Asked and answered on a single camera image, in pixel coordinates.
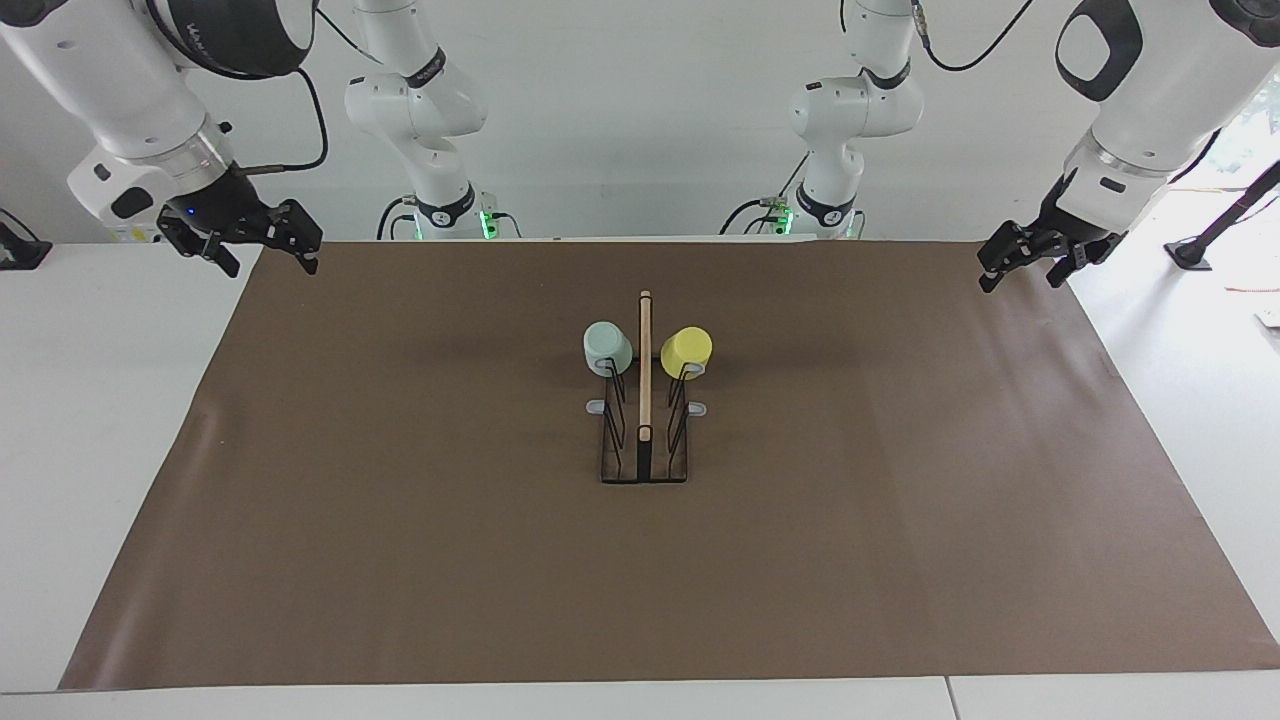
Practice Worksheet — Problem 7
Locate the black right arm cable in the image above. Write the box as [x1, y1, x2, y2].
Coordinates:
[312, 0, 383, 63]

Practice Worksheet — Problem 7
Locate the black right base cable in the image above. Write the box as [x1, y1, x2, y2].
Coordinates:
[377, 194, 423, 241]

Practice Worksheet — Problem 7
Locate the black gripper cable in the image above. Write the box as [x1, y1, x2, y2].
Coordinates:
[240, 65, 330, 177]
[1168, 128, 1225, 187]

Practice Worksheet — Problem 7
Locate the black wire cup rack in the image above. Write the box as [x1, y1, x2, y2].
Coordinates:
[585, 290, 708, 486]

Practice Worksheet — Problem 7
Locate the black left base cable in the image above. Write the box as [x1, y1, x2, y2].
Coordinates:
[718, 150, 813, 238]

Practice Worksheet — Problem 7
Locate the pale green plastic cup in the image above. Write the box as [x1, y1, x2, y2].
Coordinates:
[583, 321, 635, 377]

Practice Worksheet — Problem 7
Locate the yellow plastic cup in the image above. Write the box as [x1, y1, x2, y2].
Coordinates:
[660, 326, 714, 380]

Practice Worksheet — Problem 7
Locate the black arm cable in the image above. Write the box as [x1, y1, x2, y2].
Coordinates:
[312, 0, 383, 63]
[910, 0, 1033, 73]

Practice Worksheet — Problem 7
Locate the brown table mat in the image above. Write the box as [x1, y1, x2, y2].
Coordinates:
[58, 240, 1280, 691]

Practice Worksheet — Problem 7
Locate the black tripod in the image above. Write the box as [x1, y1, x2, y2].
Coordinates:
[1164, 160, 1280, 272]

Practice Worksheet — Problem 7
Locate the black base cable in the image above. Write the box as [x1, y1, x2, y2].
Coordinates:
[718, 150, 813, 238]
[377, 194, 423, 241]

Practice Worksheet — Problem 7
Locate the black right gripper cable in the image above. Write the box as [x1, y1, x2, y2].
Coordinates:
[240, 65, 330, 177]

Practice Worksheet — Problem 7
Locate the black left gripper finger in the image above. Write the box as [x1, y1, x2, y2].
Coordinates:
[1046, 233, 1127, 290]
[977, 221, 1050, 294]

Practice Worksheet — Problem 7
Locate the black clamp stand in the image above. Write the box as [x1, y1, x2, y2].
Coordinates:
[0, 208, 53, 271]

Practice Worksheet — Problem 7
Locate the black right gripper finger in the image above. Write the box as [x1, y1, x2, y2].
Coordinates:
[157, 214, 242, 279]
[262, 199, 325, 276]

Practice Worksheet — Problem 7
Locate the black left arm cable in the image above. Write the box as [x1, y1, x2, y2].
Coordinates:
[910, 0, 1033, 73]

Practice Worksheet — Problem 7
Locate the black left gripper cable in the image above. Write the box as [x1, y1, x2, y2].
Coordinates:
[1168, 128, 1225, 187]

